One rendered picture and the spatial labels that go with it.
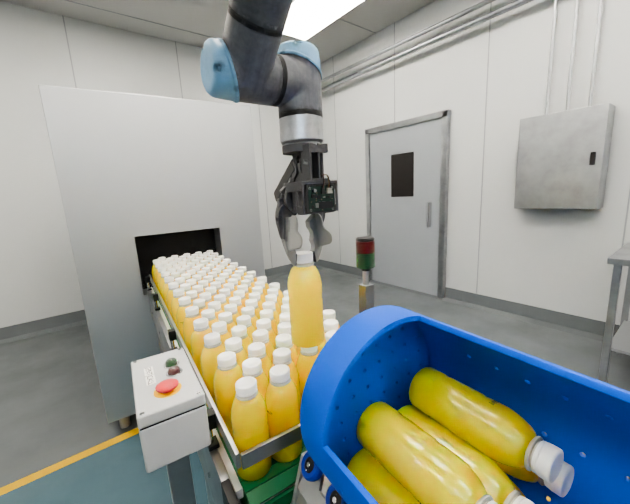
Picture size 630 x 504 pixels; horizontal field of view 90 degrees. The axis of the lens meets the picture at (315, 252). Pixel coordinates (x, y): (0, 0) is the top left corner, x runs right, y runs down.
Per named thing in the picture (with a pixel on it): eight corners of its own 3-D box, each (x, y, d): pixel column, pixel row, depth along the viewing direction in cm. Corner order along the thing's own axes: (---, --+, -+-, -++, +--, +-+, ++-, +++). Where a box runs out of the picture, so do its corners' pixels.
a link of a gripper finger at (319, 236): (328, 266, 57) (318, 216, 54) (311, 260, 62) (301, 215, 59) (342, 260, 58) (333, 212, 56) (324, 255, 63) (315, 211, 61)
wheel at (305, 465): (321, 460, 51) (329, 462, 52) (307, 443, 55) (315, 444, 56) (308, 487, 51) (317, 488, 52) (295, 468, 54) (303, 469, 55)
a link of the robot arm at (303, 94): (261, 51, 52) (303, 61, 57) (266, 121, 54) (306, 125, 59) (285, 31, 46) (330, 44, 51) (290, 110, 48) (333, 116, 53)
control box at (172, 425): (146, 475, 49) (136, 417, 47) (138, 405, 65) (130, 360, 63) (211, 445, 54) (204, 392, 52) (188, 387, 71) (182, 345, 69)
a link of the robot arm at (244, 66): (205, -6, 40) (279, 18, 47) (194, 79, 48) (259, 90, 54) (225, 24, 37) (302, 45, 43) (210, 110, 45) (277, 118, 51)
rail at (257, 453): (243, 470, 54) (241, 455, 54) (241, 467, 55) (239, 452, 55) (403, 385, 75) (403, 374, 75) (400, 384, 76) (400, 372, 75)
